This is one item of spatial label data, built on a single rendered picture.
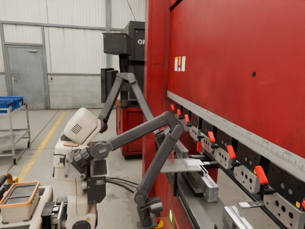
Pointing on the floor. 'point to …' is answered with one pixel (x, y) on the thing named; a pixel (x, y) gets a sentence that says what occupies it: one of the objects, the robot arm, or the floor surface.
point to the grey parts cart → (12, 137)
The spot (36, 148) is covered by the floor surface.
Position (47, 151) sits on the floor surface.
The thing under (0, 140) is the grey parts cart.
